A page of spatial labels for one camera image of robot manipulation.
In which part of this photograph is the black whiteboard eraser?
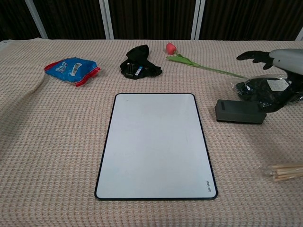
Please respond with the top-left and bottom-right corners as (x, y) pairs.
(214, 99), (267, 123)

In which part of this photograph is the blue red snack packet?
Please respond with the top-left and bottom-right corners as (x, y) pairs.
(44, 56), (101, 87)

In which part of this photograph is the pink artificial tulip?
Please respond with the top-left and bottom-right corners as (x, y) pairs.
(165, 42), (248, 79)

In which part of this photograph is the black camera strap mount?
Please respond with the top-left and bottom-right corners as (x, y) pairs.
(119, 44), (163, 80)

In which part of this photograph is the clear bag with black item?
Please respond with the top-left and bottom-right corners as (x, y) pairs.
(228, 73), (303, 114)

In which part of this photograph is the white dry-erase board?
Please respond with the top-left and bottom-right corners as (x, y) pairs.
(94, 92), (219, 201)

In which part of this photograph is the beige waffle tablecloth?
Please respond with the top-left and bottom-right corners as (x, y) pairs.
(0, 37), (303, 227)

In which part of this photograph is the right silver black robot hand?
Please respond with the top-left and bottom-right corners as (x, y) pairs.
(236, 48), (303, 72)

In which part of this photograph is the bamboo stick bundle in plastic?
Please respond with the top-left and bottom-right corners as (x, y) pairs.
(262, 162), (303, 182)

